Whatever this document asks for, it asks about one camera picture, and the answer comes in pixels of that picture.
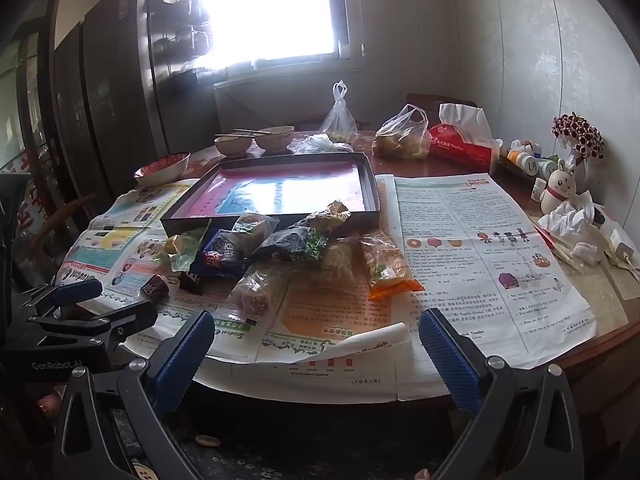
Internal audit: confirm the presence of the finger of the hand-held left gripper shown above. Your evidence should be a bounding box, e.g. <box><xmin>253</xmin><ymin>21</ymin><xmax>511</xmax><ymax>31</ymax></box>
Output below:
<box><xmin>27</xmin><ymin>300</ymin><xmax>159</xmax><ymax>354</ymax></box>
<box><xmin>20</xmin><ymin>278</ymin><xmax>104</xmax><ymax>319</ymax></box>

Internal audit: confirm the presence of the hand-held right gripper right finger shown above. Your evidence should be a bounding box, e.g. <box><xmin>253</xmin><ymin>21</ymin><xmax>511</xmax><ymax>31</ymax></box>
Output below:
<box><xmin>417</xmin><ymin>307</ymin><xmax>586</xmax><ymax>480</ymax></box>

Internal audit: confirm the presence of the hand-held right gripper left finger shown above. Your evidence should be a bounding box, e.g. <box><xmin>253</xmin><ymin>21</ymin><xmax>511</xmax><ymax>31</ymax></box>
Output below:
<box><xmin>52</xmin><ymin>309</ymin><xmax>217</xmax><ymax>480</ymax></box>

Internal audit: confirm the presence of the yellow green snack packet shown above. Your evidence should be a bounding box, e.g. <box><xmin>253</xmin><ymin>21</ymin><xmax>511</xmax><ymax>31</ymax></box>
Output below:
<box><xmin>152</xmin><ymin>227</ymin><xmax>211</xmax><ymax>273</ymax></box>

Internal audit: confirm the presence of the clear plastic snack packet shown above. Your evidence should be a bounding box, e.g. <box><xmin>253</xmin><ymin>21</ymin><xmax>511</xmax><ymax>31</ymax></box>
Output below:
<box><xmin>227</xmin><ymin>265</ymin><xmax>287</xmax><ymax>320</ymax></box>

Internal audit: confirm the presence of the blue cookie packet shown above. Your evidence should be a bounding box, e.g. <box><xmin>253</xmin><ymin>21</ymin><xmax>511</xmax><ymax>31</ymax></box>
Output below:
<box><xmin>187</xmin><ymin>228</ymin><xmax>251</xmax><ymax>281</ymax></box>

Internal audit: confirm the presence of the orange edged snack packet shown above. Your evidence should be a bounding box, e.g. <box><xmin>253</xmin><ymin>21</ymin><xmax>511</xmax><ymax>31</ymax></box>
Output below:
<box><xmin>361</xmin><ymin>234</ymin><xmax>425</xmax><ymax>302</ymax></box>

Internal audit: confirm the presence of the clear shredded snack packet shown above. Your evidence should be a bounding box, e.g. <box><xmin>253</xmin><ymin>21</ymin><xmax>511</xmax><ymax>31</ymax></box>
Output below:
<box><xmin>320</xmin><ymin>237</ymin><xmax>373</xmax><ymax>288</ymax></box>

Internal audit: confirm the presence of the clear packet with green label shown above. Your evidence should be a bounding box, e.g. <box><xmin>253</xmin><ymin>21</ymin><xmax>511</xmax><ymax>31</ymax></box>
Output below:
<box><xmin>232</xmin><ymin>212</ymin><xmax>281</xmax><ymax>251</ymax></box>

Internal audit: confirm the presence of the dark green seaweed packet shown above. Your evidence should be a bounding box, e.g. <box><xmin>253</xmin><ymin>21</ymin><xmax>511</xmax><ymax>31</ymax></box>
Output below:
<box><xmin>260</xmin><ymin>226</ymin><xmax>328</xmax><ymax>262</ymax></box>

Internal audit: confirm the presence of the gold foil snack packet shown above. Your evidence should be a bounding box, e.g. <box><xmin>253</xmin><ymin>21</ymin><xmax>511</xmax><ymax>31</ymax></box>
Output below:
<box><xmin>295</xmin><ymin>200</ymin><xmax>351</xmax><ymax>233</ymax></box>

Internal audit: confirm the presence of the dark shallow cardboard box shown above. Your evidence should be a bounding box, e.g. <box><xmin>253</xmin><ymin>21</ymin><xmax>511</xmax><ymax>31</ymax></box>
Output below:
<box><xmin>160</xmin><ymin>151</ymin><xmax>382</xmax><ymax>236</ymax></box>

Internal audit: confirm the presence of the small dark red candy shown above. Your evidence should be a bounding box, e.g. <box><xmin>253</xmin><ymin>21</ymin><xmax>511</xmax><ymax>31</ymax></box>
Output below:
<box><xmin>140</xmin><ymin>275</ymin><xmax>171</xmax><ymax>303</ymax></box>

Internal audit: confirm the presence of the small black candy packet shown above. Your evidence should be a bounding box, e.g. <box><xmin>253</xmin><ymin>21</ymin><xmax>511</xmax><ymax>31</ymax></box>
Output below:
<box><xmin>179</xmin><ymin>270</ymin><xmax>206</xmax><ymax>295</ymax></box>

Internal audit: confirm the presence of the curved back wooden chair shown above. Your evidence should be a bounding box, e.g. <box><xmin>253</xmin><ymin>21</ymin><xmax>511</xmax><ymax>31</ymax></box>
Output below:
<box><xmin>30</xmin><ymin>192</ymin><xmax>98</xmax><ymax>256</ymax></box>

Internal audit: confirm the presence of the colourful newspaper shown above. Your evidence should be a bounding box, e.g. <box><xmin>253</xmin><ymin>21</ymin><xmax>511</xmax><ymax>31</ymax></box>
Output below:
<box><xmin>57</xmin><ymin>178</ymin><xmax>413</xmax><ymax>378</ymax></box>

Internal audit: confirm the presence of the white text newspaper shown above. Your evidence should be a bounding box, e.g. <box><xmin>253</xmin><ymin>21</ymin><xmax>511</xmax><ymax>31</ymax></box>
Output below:
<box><xmin>200</xmin><ymin>172</ymin><xmax>598</xmax><ymax>403</ymax></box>

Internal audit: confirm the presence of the red patterned bowl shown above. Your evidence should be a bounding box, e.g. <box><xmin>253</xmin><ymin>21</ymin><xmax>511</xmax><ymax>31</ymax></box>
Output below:
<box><xmin>134</xmin><ymin>151</ymin><xmax>192</xmax><ymax>187</ymax></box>

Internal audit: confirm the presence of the crumpled white tissue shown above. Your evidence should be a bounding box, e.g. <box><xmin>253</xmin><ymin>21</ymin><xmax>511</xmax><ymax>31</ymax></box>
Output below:
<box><xmin>537</xmin><ymin>195</ymin><xmax>608</xmax><ymax>267</ymax></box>

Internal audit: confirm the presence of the white rabbit figurine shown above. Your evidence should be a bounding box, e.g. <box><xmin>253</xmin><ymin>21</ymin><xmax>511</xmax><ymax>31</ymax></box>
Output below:
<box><xmin>531</xmin><ymin>160</ymin><xmax>578</xmax><ymax>215</ymax></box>

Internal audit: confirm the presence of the white charger plug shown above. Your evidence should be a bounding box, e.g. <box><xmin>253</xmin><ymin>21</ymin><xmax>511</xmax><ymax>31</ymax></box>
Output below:
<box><xmin>597</xmin><ymin>220</ymin><xmax>640</xmax><ymax>281</ymax></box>

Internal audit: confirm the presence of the white ceramic bowl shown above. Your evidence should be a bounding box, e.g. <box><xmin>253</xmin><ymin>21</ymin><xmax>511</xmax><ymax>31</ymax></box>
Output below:
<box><xmin>254</xmin><ymin>126</ymin><xmax>296</xmax><ymax>153</ymax></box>
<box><xmin>214</xmin><ymin>134</ymin><xmax>254</xmax><ymax>157</ymax></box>

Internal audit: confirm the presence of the red tissue pack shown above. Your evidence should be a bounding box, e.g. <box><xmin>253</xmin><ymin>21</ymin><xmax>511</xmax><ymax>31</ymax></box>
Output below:
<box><xmin>427</xmin><ymin>102</ymin><xmax>502</xmax><ymax>175</ymax></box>

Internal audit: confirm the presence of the row of small medicine bottles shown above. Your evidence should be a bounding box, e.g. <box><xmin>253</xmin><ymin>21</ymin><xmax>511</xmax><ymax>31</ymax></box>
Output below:
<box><xmin>500</xmin><ymin>139</ymin><xmax>563</xmax><ymax>178</ymax></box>

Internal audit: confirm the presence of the plastic bag of yellow food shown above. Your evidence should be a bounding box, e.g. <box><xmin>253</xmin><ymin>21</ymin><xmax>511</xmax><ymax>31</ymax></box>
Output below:
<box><xmin>372</xmin><ymin>104</ymin><xmax>432</xmax><ymax>160</ymax></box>

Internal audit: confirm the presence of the crumpled clear plastic bag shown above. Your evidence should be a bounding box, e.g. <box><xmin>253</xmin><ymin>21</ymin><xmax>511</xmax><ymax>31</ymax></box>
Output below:
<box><xmin>287</xmin><ymin>134</ymin><xmax>356</xmax><ymax>156</ymax></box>

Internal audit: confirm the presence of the dried flower bunch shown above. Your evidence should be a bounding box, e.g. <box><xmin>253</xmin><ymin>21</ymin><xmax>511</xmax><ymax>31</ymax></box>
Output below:
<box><xmin>551</xmin><ymin>112</ymin><xmax>606</xmax><ymax>181</ymax></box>

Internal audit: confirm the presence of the wooden chair with slotted back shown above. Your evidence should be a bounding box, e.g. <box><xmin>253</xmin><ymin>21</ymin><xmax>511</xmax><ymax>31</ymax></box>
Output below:
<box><xmin>405</xmin><ymin>92</ymin><xmax>478</xmax><ymax>111</ymax></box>

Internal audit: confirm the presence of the tall knotted clear plastic bag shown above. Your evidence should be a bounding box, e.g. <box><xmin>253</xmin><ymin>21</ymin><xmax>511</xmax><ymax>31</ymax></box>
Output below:
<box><xmin>319</xmin><ymin>80</ymin><xmax>359</xmax><ymax>145</ymax></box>

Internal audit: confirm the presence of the dark storage rack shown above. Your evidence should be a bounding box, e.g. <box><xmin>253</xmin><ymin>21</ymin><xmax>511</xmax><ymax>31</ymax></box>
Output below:
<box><xmin>150</xmin><ymin>0</ymin><xmax>216</xmax><ymax>81</ymax></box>

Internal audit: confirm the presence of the bright window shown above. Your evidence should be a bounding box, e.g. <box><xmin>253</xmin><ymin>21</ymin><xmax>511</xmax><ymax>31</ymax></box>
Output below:
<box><xmin>185</xmin><ymin>0</ymin><xmax>363</xmax><ymax>68</ymax></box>

